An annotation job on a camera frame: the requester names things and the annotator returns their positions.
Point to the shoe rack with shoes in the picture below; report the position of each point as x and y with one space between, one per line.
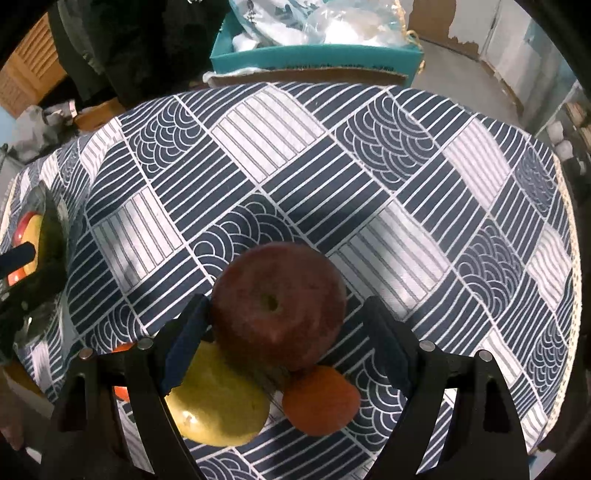
561 147

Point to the ribbed glass bowl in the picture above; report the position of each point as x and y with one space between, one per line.
53 240

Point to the white door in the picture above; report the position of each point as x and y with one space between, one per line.
521 46

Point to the pile of grey clothes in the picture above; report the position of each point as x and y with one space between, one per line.
37 129

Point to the wooden drawer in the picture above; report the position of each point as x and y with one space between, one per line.
97 117

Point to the large cardboard box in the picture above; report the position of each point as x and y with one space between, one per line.
300 76

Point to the black coat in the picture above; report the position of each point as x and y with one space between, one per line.
138 46

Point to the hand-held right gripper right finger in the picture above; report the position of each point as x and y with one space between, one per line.
388 341

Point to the teal box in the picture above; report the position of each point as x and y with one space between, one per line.
323 57

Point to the dark red apple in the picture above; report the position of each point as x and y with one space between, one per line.
277 314

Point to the white printed bag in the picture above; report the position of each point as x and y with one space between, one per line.
277 23

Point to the wooden louvered wardrobe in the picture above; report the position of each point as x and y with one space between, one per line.
27 69

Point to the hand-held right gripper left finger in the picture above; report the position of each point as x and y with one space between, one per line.
184 350

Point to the clear plastic bag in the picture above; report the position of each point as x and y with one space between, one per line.
351 23

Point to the blue white patterned tablecloth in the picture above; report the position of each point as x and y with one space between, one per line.
323 184

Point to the yellow red apple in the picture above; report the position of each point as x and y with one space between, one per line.
27 235

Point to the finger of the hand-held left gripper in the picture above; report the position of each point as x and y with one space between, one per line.
32 300
18 257

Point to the yellow green pear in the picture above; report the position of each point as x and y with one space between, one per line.
221 406

